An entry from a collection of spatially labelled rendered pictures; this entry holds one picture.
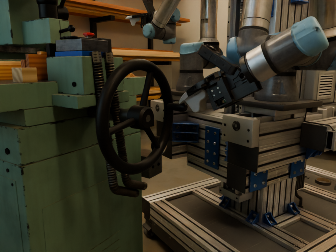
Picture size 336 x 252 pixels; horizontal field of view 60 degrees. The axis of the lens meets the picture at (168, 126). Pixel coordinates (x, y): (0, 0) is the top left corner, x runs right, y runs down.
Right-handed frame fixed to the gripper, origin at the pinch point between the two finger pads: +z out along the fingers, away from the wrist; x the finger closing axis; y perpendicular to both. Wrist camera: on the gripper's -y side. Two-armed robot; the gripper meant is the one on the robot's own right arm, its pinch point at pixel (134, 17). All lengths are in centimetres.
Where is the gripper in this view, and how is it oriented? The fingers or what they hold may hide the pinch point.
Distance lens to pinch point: 196.6
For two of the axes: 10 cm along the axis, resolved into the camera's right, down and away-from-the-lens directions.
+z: -7.4, -1.4, 6.6
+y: 0.9, 9.5, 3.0
